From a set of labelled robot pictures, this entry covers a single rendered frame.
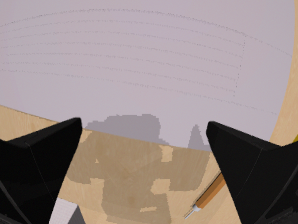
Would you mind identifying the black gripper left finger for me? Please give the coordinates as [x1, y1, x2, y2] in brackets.
[0, 117, 82, 224]

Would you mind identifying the brown hexagonal awl handle with metal point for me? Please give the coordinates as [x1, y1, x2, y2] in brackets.
[185, 173, 226, 220]

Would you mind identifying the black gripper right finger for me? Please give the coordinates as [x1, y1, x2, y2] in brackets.
[205, 121, 298, 224]

